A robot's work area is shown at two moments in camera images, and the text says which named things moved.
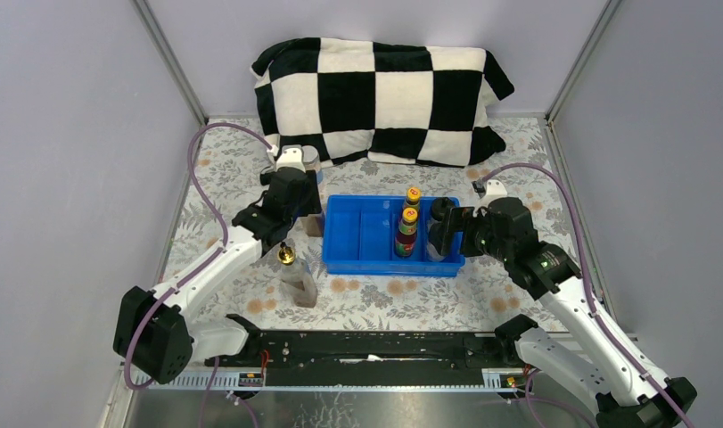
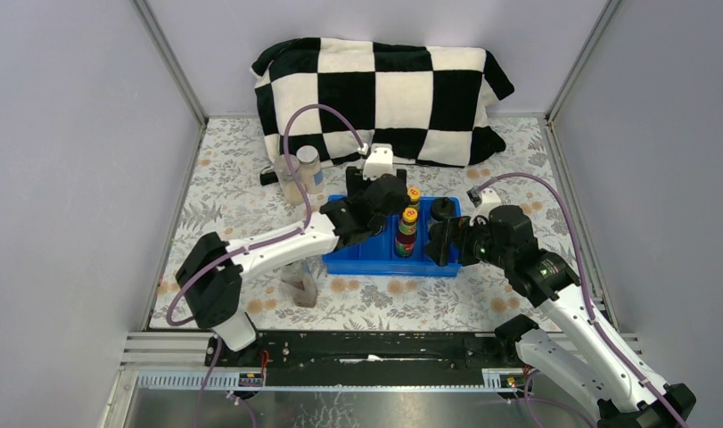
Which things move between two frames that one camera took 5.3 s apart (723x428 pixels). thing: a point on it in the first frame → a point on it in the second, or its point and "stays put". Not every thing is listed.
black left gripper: x=311 y=193 → x=354 y=183
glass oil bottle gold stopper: x=297 y=278 stays put
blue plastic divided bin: x=358 y=237 stays put
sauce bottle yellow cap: x=405 y=241 stays put
